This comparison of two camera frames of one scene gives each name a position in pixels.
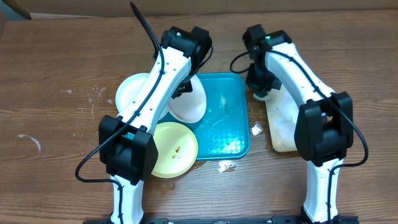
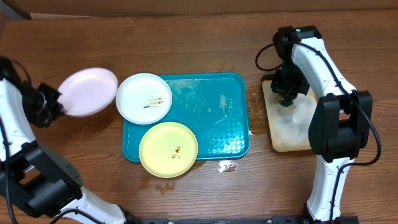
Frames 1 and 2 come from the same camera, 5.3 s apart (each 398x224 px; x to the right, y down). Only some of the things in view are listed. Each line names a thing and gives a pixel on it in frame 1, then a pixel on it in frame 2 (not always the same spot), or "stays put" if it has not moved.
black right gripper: x=255 y=83 → x=288 y=93
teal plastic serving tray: x=222 y=131 stays put
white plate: x=189 y=107 → x=86 y=91
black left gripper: x=187 y=89 → x=57 y=111
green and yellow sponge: x=260 y=98 → x=287 y=104
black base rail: x=267 y=219 stays put
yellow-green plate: x=178 y=150 stays put
